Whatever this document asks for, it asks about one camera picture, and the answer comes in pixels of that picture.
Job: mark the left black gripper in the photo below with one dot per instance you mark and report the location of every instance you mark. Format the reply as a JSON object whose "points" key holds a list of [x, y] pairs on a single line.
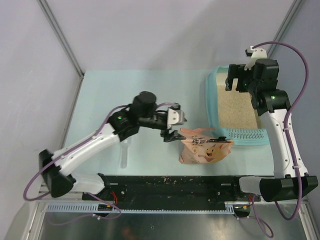
{"points": [[174, 136]]}

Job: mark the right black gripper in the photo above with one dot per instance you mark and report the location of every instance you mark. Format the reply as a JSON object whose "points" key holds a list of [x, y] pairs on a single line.
{"points": [[236, 71]]}

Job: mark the orange cat litter bag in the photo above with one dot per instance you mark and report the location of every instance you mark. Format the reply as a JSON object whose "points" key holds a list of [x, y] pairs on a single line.
{"points": [[198, 151]]}

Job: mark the clear plastic scoop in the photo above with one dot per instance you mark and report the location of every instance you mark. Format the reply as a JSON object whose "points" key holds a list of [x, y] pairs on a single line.
{"points": [[124, 150]]}

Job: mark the black bag clip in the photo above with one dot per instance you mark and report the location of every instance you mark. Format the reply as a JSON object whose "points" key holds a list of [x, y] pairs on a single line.
{"points": [[221, 139]]}

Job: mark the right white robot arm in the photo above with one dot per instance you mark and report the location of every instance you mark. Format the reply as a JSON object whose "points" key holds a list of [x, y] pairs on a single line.
{"points": [[291, 179]]}

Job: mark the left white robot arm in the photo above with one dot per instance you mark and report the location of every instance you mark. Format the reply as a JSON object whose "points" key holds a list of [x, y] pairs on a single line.
{"points": [[58, 169]]}

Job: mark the tan cat litter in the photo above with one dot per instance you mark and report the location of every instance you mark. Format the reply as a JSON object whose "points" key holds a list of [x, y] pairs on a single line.
{"points": [[234, 108]]}

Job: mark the teal litter box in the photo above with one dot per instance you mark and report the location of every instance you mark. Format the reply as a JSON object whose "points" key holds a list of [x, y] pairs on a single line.
{"points": [[241, 137]]}

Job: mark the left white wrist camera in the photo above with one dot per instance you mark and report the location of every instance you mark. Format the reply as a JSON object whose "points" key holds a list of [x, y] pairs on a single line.
{"points": [[174, 115]]}

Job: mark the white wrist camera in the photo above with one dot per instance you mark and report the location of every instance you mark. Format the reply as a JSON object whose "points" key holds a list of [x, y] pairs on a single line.
{"points": [[174, 115], [254, 54]]}

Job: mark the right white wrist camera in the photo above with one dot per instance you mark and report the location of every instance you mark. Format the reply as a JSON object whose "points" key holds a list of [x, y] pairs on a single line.
{"points": [[254, 54]]}

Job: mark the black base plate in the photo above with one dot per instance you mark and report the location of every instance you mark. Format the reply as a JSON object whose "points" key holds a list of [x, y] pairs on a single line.
{"points": [[223, 188]]}

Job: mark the right aluminium corner post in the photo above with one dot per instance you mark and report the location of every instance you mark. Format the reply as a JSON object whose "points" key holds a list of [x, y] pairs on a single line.
{"points": [[280, 16]]}

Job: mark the aluminium corner post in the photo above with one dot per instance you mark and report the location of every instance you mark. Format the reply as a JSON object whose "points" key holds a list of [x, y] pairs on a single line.
{"points": [[280, 16], [56, 28]]}

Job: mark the aluminium frame rail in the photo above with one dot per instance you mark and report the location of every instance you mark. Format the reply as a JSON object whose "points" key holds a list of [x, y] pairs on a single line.
{"points": [[70, 226]]}

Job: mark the left aluminium corner post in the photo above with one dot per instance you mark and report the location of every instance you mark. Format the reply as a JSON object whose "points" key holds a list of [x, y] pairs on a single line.
{"points": [[56, 28]]}

